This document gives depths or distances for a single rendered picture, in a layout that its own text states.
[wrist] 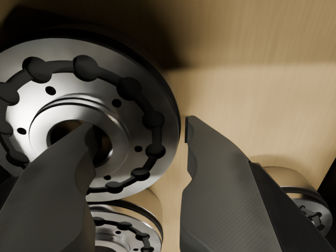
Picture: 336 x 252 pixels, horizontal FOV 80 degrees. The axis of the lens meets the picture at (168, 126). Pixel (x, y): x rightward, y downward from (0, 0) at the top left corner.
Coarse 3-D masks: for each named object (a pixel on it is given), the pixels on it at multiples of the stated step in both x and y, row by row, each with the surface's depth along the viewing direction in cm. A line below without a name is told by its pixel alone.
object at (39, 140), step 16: (48, 112) 9; (64, 112) 9; (80, 112) 9; (96, 112) 9; (112, 112) 10; (32, 128) 9; (48, 128) 9; (112, 128) 10; (32, 144) 10; (48, 144) 10; (112, 144) 10; (128, 144) 10; (96, 160) 11; (112, 160) 11; (96, 176) 11
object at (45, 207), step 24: (72, 144) 9; (96, 144) 11; (48, 168) 8; (72, 168) 8; (24, 192) 7; (48, 192) 7; (72, 192) 7; (0, 216) 6; (24, 216) 6; (48, 216) 6; (72, 216) 6; (0, 240) 5; (24, 240) 5; (48, 240) 5; (72, 240) 5
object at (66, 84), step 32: (0, 64) 8; (32, 64) 9; (64, 64) 9; (96, 64) 9; (128, 64) 9; (0, 96) 9; (32, 96) 9; (64, 96) 9; (96, 96) 9; (128, 96) 10; (160, 96) 9; (0, 128) 10; (128, 128) 10; (160, 128) 11; (0, 160) 11; (32, 160) 11; (128, 160) 11; (160, 160) 12; (96, 192) 13; (128, 192) 13
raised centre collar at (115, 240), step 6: (96, 234) 15; (102, 234) 15; (108, 234) 15; (96, 240) 15; (102, 240) 15; (108, 240) 15; (114, 240) 15; (120, 240) 16; (108, 246) 15; (114, 246) 15; (120, 246) 15; (126, 246) 16
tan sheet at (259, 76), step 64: (0, 0) 10; (64, 0) 10; (128, 0) 10; (192, 0) 10; (256, 0) 10; (320, 0) 11; (192, 64) 12; (256, 64) 12; (320, 64) 12; (256, 128) 15; (320, 128) 15
